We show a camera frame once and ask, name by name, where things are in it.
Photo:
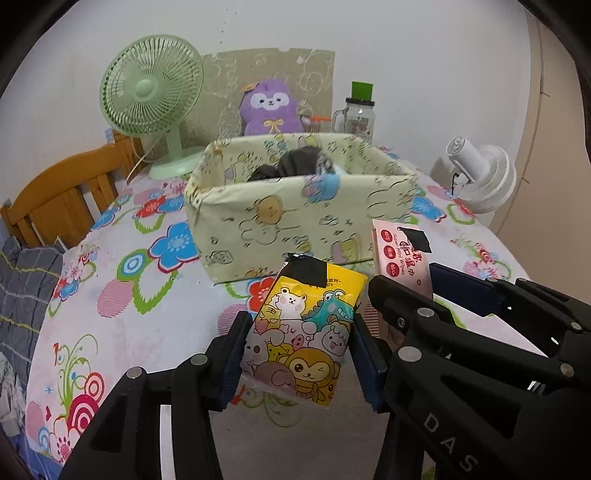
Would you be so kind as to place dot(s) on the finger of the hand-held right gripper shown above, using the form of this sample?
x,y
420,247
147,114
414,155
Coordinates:
x,y
415,323
461,284

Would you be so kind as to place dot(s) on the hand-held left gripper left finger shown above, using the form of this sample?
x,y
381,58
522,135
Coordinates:
x,y
229,378

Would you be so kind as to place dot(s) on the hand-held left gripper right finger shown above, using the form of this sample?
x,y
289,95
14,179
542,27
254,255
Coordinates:
x,y
369,378

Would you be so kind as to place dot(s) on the pink wipes pack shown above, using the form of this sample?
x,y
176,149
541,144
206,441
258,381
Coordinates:
x,y
392,244

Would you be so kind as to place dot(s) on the yellow cartoon tissue pack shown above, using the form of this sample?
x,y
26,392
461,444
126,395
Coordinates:
x,y
300,332

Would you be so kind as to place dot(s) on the printed fabric storage box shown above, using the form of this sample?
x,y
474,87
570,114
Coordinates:
x,y
277,221

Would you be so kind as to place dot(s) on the dark grey knit sock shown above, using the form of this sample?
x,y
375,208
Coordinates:
x,y
291,164

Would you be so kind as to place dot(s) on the floral tablecloth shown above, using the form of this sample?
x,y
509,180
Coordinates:
x,y
138,323

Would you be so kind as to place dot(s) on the white clip fan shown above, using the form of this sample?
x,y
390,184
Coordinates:
x,y
489,180

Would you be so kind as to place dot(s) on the beige door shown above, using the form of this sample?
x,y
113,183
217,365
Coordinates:
x,y
554,138

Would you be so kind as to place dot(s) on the glass jar with green lid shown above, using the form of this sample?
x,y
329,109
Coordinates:
x,y
360,120

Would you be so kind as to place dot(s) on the grey plaid blanket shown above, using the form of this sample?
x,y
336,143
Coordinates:
x,y
23,300

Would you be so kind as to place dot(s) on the wooden chair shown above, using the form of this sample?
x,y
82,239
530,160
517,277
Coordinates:
x,y
55,198

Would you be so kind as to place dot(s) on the purple plush toy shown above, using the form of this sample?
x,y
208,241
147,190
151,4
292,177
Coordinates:
x,y
270,108

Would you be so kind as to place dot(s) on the patterned cardboard board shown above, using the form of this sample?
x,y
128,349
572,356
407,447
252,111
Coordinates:
x,y
226,92

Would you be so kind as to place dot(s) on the green desk fan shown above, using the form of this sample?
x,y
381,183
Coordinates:
x,y
147,87

